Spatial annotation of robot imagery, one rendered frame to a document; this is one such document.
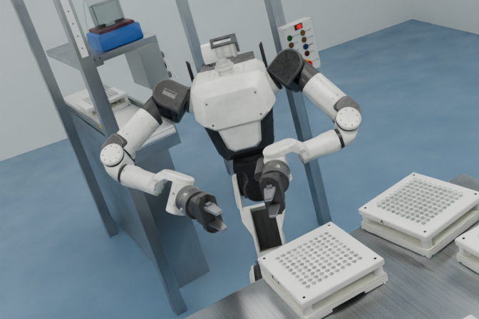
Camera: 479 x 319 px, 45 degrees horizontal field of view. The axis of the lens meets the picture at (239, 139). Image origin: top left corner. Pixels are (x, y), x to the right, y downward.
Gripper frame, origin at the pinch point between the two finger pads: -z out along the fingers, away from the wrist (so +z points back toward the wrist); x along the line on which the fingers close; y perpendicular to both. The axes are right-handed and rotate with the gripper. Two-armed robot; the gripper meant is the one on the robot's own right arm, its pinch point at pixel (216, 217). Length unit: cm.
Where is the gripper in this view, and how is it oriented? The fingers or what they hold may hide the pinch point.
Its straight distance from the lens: 163.7
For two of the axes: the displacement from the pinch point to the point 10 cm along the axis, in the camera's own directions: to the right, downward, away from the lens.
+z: -5.2, -2.2, 8.3
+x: 2.5, 8.8, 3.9
